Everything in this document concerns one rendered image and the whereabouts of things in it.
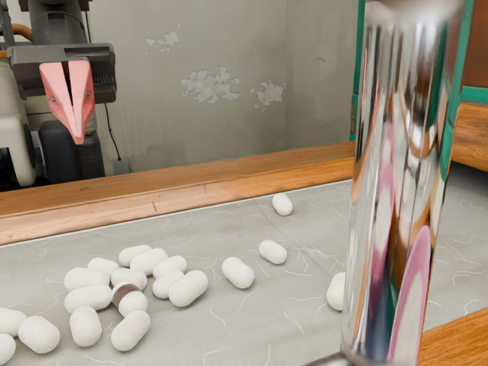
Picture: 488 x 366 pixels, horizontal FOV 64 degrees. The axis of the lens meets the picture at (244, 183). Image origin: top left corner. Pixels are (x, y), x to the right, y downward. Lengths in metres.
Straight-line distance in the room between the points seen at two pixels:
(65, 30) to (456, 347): 0.45
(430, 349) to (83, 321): 0.23
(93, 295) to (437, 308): 0.27
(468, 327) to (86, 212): 0.39
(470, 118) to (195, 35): 2.04
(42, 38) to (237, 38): 2.10
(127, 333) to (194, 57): 2.23
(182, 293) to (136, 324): 0.04
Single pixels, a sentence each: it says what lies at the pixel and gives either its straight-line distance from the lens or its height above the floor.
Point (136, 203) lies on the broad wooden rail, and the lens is 0.50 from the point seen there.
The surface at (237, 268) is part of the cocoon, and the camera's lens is 0.34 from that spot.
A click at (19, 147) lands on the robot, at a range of 0.94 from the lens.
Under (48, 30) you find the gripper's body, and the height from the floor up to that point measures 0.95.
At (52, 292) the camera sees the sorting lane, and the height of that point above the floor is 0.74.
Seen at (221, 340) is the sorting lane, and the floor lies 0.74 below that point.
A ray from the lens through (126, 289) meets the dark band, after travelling 0.33.
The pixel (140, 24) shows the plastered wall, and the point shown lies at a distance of 2.38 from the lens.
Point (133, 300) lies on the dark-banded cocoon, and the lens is 0.32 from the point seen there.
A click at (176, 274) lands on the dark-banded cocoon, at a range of 0.34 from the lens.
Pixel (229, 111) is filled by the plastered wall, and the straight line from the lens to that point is 2.55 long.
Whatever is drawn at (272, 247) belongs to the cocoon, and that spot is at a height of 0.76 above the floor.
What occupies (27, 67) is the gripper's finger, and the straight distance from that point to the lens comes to 0.45.
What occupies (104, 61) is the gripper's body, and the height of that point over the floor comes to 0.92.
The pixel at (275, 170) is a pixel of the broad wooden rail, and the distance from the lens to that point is 0.56.
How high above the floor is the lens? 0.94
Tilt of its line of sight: 20 degrees down
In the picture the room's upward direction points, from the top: 2 degrees counter-clockwise
